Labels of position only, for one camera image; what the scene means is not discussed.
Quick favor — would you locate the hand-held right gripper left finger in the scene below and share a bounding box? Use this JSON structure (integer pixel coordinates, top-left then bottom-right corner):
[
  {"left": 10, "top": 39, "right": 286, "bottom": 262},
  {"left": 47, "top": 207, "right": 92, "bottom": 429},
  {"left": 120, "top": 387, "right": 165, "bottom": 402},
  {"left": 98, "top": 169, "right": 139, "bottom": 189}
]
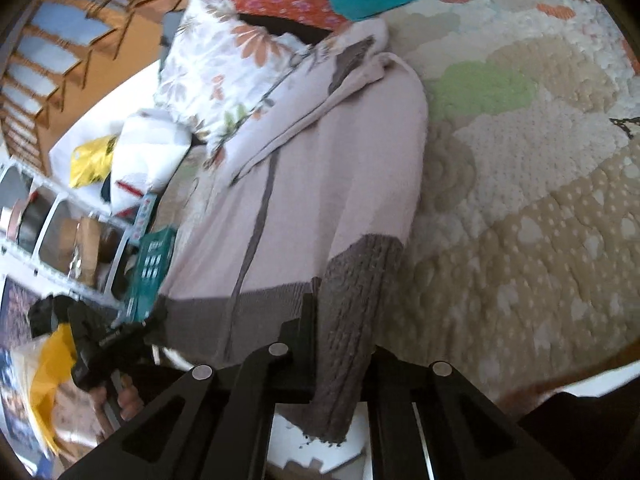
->
[{"left": 65, "top": 293, "right": 318, "bottom": 480}]

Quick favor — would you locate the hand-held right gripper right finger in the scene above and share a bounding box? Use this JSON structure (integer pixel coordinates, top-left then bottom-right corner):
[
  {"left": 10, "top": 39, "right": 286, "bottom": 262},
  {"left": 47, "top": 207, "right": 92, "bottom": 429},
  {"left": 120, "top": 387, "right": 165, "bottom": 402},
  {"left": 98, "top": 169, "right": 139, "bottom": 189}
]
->
[{"left": 371, "top": 344, "right": 572, "bottom": 480}]

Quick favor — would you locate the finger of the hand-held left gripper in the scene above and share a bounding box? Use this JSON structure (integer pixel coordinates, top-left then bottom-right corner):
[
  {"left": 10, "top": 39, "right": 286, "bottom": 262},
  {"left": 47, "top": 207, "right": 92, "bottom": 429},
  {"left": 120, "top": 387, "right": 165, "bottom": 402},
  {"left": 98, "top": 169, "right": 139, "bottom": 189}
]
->
[{"left": 142, "top": 305, "right": 170, "bottom": 347}]

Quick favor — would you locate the pink grey knit sweater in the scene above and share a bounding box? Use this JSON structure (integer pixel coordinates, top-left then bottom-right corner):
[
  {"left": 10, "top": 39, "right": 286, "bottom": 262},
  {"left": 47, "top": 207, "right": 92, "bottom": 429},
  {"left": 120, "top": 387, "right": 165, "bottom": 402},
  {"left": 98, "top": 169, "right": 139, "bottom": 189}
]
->
[{"left": 155, "top": 20, "right": 431, "bottom": 444}]

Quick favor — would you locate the person's left hand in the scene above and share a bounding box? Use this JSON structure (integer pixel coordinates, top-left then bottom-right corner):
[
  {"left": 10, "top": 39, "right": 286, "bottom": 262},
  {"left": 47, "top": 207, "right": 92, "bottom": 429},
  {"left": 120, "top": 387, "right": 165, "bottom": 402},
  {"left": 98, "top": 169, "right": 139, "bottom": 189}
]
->
[{"left": 92, "top": 374, "right": 149, "bottom": 434}]

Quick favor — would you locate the yellow plastic bag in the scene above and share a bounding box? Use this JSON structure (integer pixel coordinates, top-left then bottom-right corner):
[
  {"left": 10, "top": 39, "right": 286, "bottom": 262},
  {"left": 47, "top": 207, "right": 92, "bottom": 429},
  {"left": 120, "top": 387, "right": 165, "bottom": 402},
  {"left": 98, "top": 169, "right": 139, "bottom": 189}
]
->
[{"left": 14, "top": 324, "right": 80, "bottom": 457}]

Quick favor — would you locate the green plastic basket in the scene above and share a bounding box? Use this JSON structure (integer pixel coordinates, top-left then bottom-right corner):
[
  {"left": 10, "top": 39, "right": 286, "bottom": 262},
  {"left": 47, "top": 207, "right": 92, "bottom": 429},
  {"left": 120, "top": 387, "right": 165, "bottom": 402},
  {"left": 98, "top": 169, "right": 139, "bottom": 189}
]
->
[{"left": 121, "top": 227, "right": 179, "bottom": 322}]

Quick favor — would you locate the white shelf unit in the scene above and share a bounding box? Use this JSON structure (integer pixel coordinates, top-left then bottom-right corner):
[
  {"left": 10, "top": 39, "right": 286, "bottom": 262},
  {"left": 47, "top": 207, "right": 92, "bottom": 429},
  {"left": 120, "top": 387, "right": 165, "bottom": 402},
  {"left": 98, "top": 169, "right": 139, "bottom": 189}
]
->
[{"left": 0, "top": 159, "right": 148, "bottom": 313}]

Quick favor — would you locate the white plastic bag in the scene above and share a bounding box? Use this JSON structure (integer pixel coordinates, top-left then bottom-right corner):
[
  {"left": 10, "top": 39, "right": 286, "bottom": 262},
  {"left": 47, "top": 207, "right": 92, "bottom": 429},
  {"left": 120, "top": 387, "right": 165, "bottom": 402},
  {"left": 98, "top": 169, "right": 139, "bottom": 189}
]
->
[{"left": 109, "top": 109, "right": 195, "bottom": 217}]

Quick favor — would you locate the yellow foil bag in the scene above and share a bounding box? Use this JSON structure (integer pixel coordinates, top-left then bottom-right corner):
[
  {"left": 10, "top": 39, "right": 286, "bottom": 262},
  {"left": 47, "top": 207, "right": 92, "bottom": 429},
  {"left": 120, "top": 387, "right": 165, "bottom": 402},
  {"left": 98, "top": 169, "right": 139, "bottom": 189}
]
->
[{"left": 71, "top": 135, "right": 120, "bottom": 189}]

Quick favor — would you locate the beige patterned quilt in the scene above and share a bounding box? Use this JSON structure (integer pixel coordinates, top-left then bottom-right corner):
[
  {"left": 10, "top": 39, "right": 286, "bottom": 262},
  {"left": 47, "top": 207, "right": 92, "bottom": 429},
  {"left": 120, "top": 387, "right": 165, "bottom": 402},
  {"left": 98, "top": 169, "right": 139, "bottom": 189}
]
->
[{"left": 165, "top": 0, "right": 640, "bottom": 403}]

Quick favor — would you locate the white floral pillow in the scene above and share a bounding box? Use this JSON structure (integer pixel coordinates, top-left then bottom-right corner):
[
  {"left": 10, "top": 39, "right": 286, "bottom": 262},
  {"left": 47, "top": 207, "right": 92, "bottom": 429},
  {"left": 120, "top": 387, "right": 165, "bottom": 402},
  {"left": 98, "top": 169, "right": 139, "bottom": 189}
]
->
[{"left": 152, "top": 0, "right": 322, "bottom": 162}]

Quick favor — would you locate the wooden staircase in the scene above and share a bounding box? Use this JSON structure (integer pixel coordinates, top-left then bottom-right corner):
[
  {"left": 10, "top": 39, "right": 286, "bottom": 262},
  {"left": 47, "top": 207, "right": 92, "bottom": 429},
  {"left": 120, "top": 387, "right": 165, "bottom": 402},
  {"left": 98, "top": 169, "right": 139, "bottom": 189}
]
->
[{"left": 0, "top": 0, "right": 213, "bottom": 173}]

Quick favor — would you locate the black cloth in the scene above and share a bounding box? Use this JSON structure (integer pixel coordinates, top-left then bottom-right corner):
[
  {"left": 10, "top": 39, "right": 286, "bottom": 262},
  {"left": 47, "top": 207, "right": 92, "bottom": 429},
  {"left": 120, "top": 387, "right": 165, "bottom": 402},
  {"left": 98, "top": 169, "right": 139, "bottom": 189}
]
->
[{"left": 237, "top": 12, "right": 342, "bottom": 45}]

